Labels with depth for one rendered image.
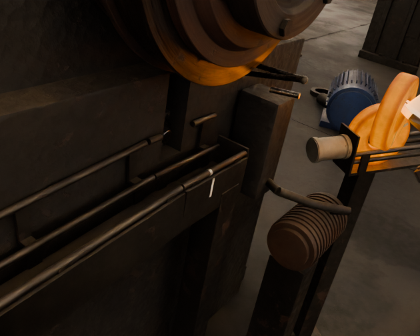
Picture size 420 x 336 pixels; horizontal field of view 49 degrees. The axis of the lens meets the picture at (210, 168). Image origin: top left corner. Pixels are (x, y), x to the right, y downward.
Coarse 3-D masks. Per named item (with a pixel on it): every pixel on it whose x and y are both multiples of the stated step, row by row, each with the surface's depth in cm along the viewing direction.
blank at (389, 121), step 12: (396, 84) 86; (408, 84) 85; (384, 96) 86; (396, 96) 85; (408, 96) 88; (384, 108) 85; (396, 108) 84; (384, 120) 86; (396, 120) 88; (372, 132) 88; (384, 132) 87; (396, 132) 93; (372, 144) 91; (384, 144) 89
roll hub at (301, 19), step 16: (240, 0) 56; (256, 0) 54; (272, 0) 57; (288, 0) 62; (304, 0) 66; (320, 0) 68; (240, 16) 59; (256, 16) 56; (272, 16) 59; (288, 16) 62; (304, 16) 66; (256, 32) 63; (272, 32) 61
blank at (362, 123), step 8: (376, 104) 108; (360, 112) 109; (368, 112) 107; (376, 112) 106; (360, 120) 107; (368, 120) 107; (408, 120) 109; (352, 128) 109; (360, 128) 107; (368, 128) 108; (408, 128) 111; (360, 136) 108; (368, 136) 109; (400, 136) 111; (408, 136) 112; (360, 144) 110; (368, 144) 110; (400, 144) 113
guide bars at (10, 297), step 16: (208, 176) 82; (176, 192) 75; (144, 208) 71; (128, 224) 68; (96, 240) 64; (80, 256) 62; (48, 272) 58; (16, 288) 56; (32, 288) 57; (0, 304) 54
